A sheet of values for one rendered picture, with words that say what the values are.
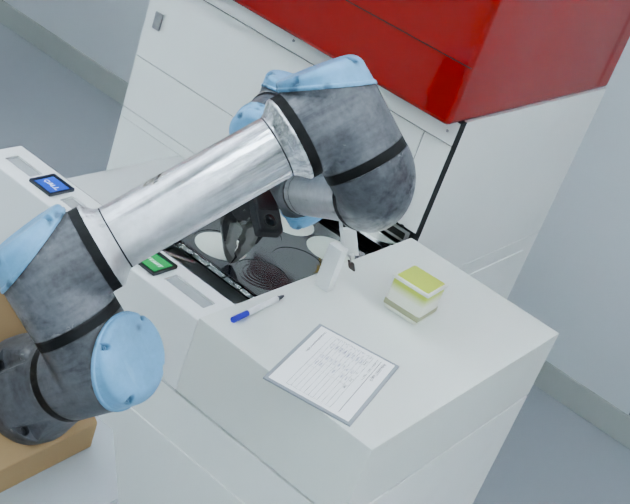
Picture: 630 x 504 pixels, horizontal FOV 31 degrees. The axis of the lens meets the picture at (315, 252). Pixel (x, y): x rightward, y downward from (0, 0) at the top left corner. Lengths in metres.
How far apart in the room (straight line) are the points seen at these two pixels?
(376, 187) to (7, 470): 0.61
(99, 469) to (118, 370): 0.29
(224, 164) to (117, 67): 3.46
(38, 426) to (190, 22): 1.22
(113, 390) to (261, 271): 0.73
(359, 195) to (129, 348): 0.35
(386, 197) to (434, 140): 0.74
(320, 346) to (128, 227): 0.50
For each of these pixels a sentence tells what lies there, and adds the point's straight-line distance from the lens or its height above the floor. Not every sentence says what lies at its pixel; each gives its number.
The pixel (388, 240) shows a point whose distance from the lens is 2.26.
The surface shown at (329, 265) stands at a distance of 1.93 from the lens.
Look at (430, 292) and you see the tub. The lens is 1.93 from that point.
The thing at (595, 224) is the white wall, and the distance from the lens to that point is 3.71.
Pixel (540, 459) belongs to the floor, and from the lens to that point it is 3.60.
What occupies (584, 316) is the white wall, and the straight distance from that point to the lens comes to 3.80.
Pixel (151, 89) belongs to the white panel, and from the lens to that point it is 2.63.
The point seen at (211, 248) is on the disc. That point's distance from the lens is 2.09.
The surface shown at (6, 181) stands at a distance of 2.04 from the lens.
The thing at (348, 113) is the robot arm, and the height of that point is 1.42.
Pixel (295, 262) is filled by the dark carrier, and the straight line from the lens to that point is 2.14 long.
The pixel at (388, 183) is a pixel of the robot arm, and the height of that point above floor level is 1.35.
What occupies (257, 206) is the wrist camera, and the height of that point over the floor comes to 1.06.
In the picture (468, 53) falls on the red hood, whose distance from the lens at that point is 2.07.
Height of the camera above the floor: 1.91
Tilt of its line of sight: 27 degrees down
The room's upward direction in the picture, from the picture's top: 20 degrees clockwise
